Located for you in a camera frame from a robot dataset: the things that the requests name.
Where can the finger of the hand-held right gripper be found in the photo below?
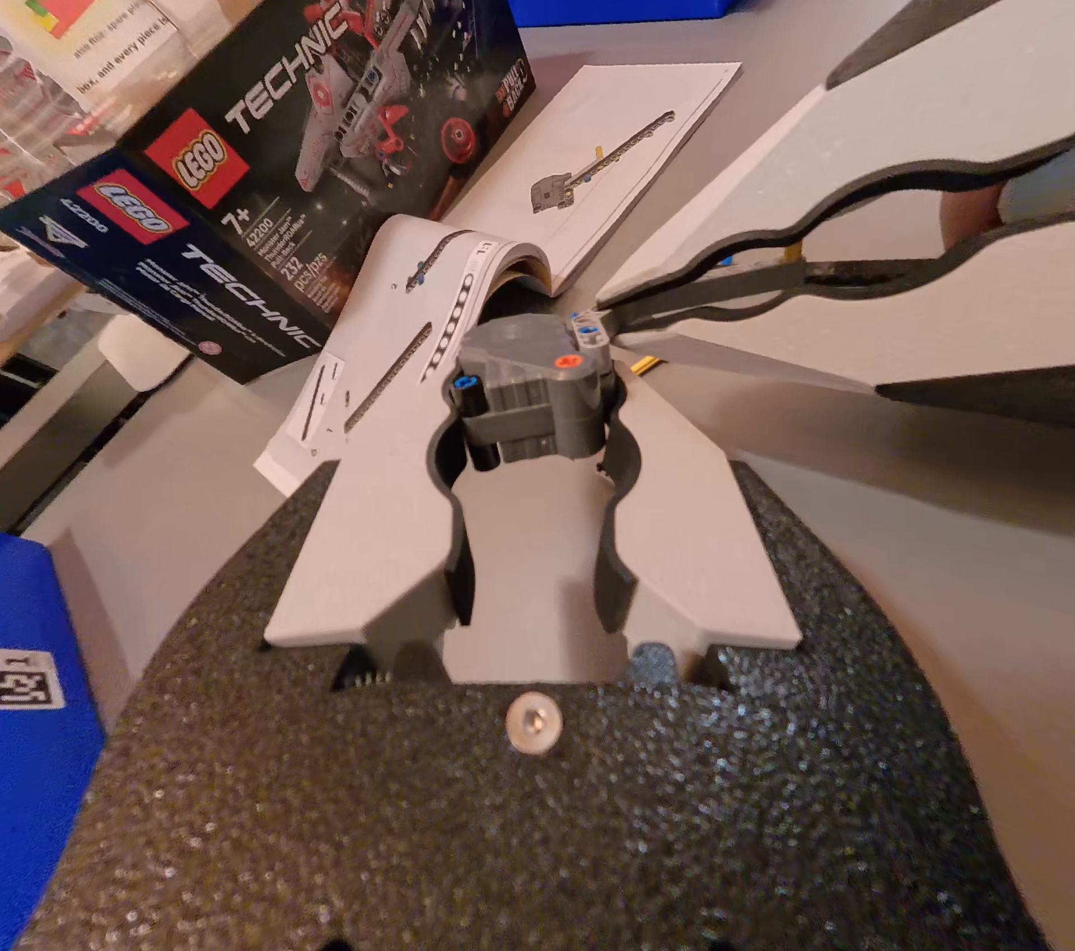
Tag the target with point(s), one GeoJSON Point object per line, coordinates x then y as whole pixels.
{"type": "Point", "coordinates": [882, 128]}
{"type": "Point", "coordinates": [966, 321]}

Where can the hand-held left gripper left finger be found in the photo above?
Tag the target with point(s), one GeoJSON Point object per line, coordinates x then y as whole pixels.
{"type": "Point", "coordinates": [361, 548]}

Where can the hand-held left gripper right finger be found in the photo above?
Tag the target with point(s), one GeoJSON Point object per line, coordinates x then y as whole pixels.
{"type": "Point", "coordinates": [714, 548]}

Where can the dark grey toy motor block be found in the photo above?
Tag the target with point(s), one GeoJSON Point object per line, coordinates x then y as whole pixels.
{"type": "Point", "coordinates": [521, 388]}

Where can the person's right hand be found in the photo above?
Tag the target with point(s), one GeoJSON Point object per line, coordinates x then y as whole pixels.
{"type": "Point", "coordinates": [970, 216]}

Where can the white instruction booklet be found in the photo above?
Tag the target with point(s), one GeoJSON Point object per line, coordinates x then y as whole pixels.
{"type": "Point", "coordinates": [638, 128]}

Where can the blue bin with white tag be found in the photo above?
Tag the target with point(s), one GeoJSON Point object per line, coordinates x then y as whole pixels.
{"type": "Point", "coordinates": [33, 800]}

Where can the dark toy set box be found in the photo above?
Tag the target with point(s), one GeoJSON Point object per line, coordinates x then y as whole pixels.
{"type": "Point", "coordinates": [252, 128]}

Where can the printed instruction sign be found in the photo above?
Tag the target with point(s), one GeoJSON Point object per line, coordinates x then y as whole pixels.
{"type": "Point", "coordinates": [84, 2]}

